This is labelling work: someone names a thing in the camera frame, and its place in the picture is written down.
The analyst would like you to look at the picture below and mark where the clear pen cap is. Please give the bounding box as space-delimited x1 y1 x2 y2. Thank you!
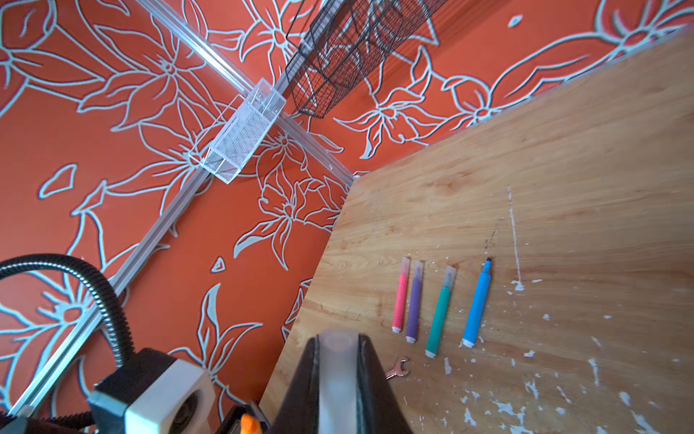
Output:
318 330 359 433

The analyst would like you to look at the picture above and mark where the small pink wrench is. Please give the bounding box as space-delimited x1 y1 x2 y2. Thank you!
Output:
385 356 410 381

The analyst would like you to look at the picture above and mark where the orange marker pen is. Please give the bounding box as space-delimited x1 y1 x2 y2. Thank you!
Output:
240 413 263 434

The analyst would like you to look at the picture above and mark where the green marker pen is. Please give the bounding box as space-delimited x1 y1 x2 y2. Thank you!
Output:
425 266 457 359

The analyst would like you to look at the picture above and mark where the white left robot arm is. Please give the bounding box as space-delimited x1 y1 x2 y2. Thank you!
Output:
1 253 135 424

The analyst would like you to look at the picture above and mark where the blue marker pen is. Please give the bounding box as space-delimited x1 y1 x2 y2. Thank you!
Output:
462 258 493 348

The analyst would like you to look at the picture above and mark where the black wire wall basket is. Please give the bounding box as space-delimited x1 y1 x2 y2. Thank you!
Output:
284 1 444 119

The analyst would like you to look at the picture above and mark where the purple marker pen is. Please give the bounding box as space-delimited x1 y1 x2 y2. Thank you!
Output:
406 261 425 344

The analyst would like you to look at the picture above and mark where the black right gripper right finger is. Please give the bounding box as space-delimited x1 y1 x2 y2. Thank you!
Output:
357 335 412 434

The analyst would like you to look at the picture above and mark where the pink highlighter pen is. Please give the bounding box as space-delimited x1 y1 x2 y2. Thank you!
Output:
391 257 411 334

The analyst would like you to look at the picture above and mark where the white wire mesh basket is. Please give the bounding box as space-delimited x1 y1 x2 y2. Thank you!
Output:
188 80 287 184

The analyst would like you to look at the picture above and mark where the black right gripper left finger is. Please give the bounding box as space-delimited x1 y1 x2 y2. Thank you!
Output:
269 336 320 434

